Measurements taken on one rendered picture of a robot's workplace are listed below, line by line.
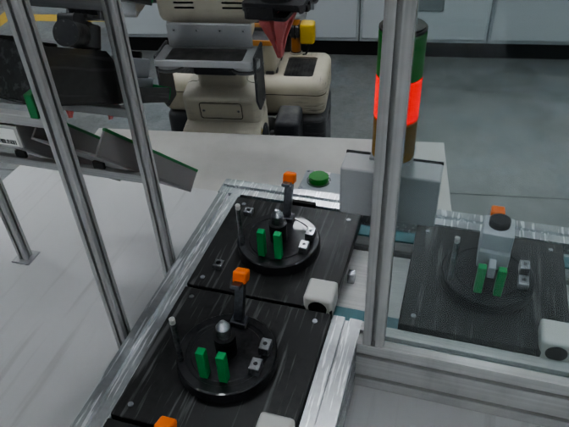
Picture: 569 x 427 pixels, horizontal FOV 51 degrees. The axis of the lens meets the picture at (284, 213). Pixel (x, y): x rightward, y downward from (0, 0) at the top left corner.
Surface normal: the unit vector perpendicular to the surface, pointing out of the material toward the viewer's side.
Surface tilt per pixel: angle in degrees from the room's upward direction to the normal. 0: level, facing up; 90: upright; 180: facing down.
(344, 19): 90
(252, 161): 0
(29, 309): 0
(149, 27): 90
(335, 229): 0
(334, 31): 90
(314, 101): 90
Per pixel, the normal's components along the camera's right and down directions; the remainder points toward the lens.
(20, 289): -0.04, -0.78
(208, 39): -0.14, 0.62
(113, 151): 0.89, 0.25
